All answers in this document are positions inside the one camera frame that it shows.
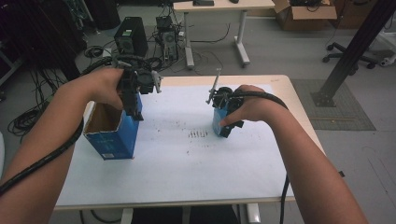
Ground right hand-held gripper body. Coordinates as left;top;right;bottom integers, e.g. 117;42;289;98
205;67;246;110

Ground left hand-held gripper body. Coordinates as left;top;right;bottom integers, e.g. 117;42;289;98
115;59;163;95

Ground small blue box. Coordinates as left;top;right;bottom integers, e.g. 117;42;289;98
212;106;233;136

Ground large blue cardboard box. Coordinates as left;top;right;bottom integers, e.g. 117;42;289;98
82;92;144;161

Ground person's right hand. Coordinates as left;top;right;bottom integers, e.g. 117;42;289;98
219;84;287;127

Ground person's left hand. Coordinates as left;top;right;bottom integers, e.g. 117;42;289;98
60;67;125;112

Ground black computer tower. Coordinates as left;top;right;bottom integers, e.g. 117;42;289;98
113;16;149;59

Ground small open computer case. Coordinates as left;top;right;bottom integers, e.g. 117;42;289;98
155;15;180;63

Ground white paper sheet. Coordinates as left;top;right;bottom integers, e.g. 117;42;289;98
55;83;295;207

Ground white table leg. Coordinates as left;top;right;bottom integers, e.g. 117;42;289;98
120;207;134;224
246;203;262;224

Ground light wooden desk white legs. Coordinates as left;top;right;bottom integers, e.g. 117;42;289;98
172;0;276;70

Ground grey floor mat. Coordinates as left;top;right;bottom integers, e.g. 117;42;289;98
290;78;377;132

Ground open brown cardboard box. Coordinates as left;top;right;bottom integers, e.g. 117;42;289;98
272;0;338;32

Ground black office chair base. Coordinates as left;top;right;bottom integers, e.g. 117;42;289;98
321;41;379;70

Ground right gripper black corrugated cable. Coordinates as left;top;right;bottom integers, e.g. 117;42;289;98
232;90;290;224

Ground black floor cable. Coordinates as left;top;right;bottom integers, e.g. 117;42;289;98
190;22;232;45

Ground small black cable coil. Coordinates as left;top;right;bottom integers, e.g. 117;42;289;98
83;45;105;59

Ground black cable bundle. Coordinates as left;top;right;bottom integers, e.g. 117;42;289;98
7;68;64;147

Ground black metal stand post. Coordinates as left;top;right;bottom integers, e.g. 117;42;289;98
311;0;396;108

